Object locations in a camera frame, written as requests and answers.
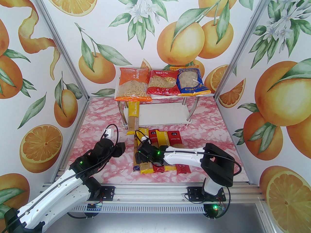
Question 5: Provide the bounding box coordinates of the clear blue-print spaghetti pack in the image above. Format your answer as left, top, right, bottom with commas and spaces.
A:
132, 130, 142, 172

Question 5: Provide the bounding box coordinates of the yellow PASTATIME spaghetti pack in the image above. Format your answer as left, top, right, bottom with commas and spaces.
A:
156, 130, 177, 172
127, 101, 139, 136
139, 128, 156, 175

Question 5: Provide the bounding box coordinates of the red spaghetti pack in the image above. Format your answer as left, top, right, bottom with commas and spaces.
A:
167, 131, 191, 175
148, 130, 166, 173

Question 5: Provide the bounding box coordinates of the orange macaroni pasta bag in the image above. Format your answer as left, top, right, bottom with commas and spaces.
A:
114, 67, 153, 102

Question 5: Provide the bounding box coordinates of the red fusilli pasta bag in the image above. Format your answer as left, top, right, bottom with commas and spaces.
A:
146, 70, 181, 96

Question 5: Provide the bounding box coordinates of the blue shell pasta bag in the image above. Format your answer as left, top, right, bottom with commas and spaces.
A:
170, 66, 212, 97

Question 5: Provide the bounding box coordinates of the white two-tier chrome-leg shelf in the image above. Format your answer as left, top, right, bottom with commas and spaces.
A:
118, 67, 215, 131

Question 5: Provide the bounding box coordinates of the black puck with green light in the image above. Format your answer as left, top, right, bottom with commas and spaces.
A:
203, 203, 226, 220

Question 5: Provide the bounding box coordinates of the aluminium base rail beam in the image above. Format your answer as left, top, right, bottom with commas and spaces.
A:
36, 180, 266, 204

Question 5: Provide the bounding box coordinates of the white perforated cable tray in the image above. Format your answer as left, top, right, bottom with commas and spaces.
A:
75, 205, 205, 213

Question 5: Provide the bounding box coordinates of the aluminium frame post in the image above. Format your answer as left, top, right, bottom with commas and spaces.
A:
213, 0, 278, 102
30, 0, 90, 102

